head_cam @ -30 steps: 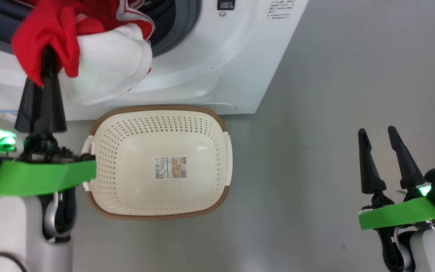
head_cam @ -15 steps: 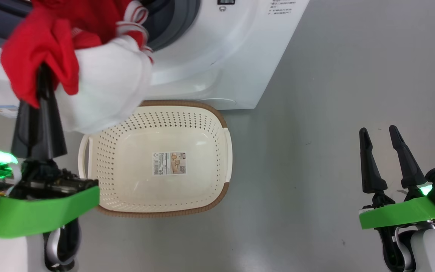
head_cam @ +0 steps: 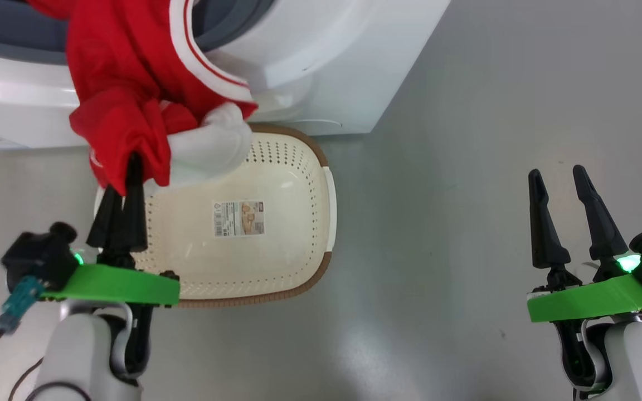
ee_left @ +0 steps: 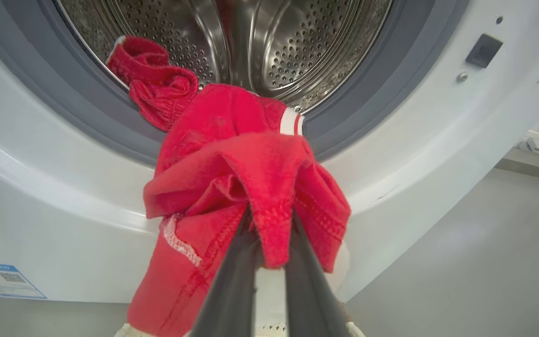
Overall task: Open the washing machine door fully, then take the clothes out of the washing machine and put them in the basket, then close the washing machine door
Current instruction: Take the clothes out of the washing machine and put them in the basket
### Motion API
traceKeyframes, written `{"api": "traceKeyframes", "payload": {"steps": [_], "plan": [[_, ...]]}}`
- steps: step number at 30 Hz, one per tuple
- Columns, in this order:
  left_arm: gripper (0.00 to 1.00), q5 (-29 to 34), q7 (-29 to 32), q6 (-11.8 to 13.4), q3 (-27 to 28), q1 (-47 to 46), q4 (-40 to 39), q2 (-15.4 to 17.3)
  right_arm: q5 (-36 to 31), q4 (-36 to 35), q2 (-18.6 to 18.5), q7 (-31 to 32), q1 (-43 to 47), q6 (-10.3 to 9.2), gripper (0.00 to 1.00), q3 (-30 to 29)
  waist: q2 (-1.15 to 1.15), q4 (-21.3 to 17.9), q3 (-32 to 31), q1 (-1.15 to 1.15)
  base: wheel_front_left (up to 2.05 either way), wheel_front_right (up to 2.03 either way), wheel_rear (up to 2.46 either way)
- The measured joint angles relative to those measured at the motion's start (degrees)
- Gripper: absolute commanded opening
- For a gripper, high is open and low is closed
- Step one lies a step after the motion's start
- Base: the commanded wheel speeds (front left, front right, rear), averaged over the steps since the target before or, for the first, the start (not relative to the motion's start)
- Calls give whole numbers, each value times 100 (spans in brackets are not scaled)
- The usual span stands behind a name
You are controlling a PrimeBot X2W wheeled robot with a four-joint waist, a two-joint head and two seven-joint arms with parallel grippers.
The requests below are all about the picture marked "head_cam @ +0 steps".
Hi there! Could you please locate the thin black cable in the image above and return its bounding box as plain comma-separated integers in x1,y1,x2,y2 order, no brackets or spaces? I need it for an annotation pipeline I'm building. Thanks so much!
8,356,93,401

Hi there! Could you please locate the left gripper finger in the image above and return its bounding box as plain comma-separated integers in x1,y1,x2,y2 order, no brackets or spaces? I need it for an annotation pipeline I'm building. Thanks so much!
86,185,125,250
115,153,149,255

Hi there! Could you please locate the black cable teal connector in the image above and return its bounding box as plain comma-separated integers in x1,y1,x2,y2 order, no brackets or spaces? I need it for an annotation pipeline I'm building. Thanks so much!
0,276,44,401

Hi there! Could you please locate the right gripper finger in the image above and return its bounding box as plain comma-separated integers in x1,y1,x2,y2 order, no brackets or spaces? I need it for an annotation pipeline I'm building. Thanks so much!
528,169,572,270
572,164,630,263

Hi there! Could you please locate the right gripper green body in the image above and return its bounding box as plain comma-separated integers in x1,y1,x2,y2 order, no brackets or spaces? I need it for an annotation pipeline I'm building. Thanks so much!
526,261,642,324

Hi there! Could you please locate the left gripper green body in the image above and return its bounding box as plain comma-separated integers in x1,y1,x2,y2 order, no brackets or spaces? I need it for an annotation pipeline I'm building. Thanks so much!
40,248,181,307

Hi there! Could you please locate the red and white garment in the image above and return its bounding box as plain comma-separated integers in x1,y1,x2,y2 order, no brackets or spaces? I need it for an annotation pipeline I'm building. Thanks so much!
26,0,259,197

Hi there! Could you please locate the cream perforated laundry basket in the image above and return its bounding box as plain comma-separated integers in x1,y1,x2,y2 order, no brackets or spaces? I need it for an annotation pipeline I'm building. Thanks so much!
94,124,337,308

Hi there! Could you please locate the white front-load washing machine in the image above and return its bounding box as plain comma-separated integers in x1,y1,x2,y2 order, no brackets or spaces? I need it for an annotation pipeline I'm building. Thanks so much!
0,0,453,151

